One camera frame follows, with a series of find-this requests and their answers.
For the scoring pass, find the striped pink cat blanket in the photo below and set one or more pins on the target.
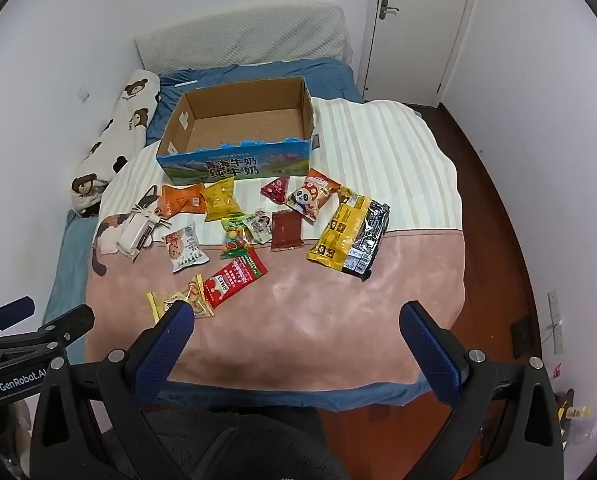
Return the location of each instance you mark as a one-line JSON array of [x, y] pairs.
[[328, 310]]

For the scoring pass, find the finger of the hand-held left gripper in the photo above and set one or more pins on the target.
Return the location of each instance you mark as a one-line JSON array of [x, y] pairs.
[[13, 310], [61, 327]]

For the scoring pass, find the small white cartoon packet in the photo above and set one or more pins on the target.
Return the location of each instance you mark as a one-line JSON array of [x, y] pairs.
[[261, 225]]

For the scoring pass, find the orange panda snack packet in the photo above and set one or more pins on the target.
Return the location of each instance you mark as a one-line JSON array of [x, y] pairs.
[[309, 197]]

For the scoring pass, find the red triangular snack packet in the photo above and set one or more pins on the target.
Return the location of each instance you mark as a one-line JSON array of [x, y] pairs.
[[274, 190]]

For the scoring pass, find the white door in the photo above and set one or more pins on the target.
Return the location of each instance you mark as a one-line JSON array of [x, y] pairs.
[[418, 35]]

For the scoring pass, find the blue printed cardboard box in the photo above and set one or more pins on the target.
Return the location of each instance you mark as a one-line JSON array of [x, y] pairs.
[[238, 160]]

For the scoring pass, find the green candy packet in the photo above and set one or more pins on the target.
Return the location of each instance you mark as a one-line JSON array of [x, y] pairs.
[[234, 237]]

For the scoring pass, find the white wall outlet strip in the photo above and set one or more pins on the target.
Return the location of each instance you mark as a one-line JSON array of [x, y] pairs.
[[555, 320]]

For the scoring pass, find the yellow nut snack packet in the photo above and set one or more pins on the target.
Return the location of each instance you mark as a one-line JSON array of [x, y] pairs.
[[161, 302]]

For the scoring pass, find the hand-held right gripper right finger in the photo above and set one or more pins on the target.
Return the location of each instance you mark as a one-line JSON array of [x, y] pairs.
[[431, 350]]

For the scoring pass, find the red tomato print packet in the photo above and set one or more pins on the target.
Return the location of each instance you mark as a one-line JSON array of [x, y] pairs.
[[231, 277]]

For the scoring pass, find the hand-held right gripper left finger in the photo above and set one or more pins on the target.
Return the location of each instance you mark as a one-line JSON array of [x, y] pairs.
[[164, 347]]

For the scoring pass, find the bear print long pillow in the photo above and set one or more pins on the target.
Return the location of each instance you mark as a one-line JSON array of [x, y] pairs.
[[123, 125]]

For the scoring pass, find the dark red flat packet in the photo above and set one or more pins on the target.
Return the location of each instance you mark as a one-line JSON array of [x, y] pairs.
[[286, 230]]

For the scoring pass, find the grey textured pillow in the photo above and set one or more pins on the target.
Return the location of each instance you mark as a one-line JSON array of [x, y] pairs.
[[243, 35]]

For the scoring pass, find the large yellow black snack packet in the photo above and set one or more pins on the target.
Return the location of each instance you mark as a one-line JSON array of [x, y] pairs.
[[346, 232]]

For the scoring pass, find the white brown striped packet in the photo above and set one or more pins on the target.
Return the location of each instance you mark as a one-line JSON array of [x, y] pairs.
[[134, 235]]

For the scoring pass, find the white cookie snack packet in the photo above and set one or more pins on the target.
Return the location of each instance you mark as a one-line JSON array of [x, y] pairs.
[[184, 247]]

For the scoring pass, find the white stick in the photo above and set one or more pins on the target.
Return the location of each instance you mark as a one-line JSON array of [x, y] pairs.
[[186, 83]]

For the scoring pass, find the black floor box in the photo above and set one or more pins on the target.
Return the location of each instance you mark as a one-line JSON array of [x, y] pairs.
[[519, 337]]

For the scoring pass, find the white wall socket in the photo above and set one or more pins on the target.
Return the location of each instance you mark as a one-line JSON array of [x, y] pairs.
[[84, 93]]

